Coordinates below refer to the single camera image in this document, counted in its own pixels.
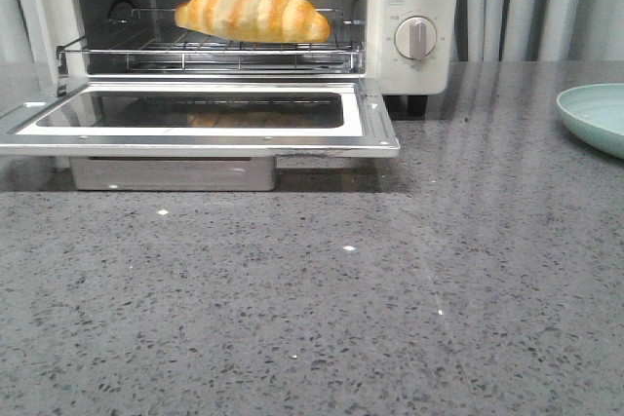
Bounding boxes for toaster oven glass door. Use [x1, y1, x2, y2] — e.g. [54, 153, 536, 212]
[0, 78, 402, 192]

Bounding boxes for golden croissant bread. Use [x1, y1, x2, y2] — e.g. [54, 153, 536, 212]
[175, 0, 331, 44]

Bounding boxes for lower oven control knob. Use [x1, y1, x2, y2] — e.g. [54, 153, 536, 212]
[394, 17, 437, 61]

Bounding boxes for white Toshiba toaster oven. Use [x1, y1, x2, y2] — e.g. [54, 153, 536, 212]
[19, 0, 456, 115]

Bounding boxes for light blue plate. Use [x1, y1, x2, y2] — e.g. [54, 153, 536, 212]
[557, 83, 623, 159]

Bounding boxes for metal oven wire rack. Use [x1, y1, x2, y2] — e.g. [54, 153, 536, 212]
[57, 8, 365, 75]

